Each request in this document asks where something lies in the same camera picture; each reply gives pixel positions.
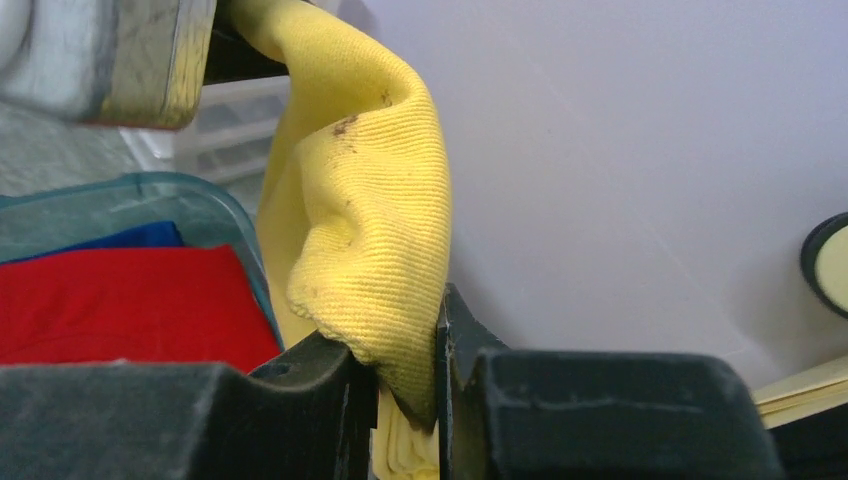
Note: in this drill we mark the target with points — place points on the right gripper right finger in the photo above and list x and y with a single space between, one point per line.
527 414

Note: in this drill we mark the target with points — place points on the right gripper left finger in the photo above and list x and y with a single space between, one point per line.
306 414

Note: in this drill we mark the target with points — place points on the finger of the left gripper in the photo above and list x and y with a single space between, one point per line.
231 58

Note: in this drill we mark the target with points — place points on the white plastic drawer unit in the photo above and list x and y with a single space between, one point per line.
229 138

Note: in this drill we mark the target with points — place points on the teal plastic bin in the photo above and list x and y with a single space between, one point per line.
205 214

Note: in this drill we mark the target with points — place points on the red cloth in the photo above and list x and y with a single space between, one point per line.
180 304

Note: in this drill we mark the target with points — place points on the yellow cloth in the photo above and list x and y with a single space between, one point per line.
354 218

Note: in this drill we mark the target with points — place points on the blue cloth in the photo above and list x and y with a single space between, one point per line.
163 234

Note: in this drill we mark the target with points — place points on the yellow hard-shell suitcase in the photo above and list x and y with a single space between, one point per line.
806 413

